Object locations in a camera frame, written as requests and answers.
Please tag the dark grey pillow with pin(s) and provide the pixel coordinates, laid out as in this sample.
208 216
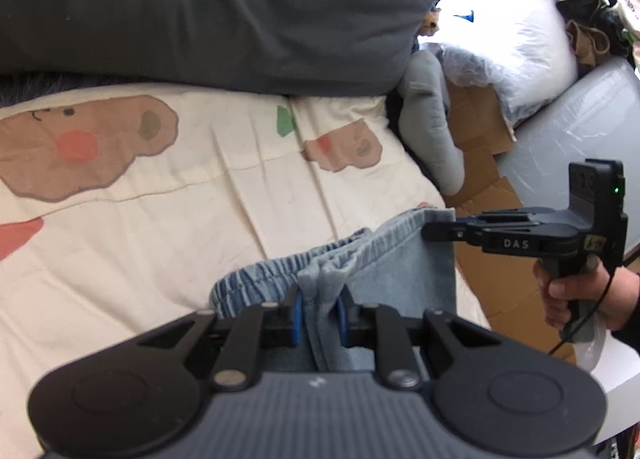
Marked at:
200 14

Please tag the small brown cloth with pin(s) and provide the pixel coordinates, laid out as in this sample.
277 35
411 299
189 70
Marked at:
587 39

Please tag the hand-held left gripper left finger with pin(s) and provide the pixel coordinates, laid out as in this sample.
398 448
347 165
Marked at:
296 316

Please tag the brown teddy bear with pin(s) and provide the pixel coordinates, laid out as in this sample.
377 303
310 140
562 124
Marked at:
429 24

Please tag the grey fuzzy cloth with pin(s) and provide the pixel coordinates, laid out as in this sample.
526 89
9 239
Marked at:
40 89

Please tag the white pillow in plastic bag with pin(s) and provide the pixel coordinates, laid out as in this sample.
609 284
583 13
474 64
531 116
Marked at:
500 39

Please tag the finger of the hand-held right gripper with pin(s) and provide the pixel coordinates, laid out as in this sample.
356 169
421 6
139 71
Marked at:
450 231

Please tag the person's right hand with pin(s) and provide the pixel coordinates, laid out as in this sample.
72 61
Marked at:
560 291

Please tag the grey neck pillow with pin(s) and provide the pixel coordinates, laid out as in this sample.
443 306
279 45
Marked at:
430 129

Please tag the blue denim pants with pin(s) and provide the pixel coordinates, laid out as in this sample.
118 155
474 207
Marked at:
400 269

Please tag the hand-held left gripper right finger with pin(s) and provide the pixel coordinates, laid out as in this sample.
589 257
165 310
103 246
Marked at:
342 316

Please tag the cream bear printed blanket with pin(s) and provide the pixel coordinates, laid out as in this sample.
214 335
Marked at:
175 199

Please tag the person's right forearm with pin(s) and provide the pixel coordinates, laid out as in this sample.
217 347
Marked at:
627 339

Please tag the blue paper tag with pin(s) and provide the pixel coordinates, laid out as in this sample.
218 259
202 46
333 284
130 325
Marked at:
465 16

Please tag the low brown cardboard sheet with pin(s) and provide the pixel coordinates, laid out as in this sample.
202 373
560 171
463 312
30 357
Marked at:
480 119

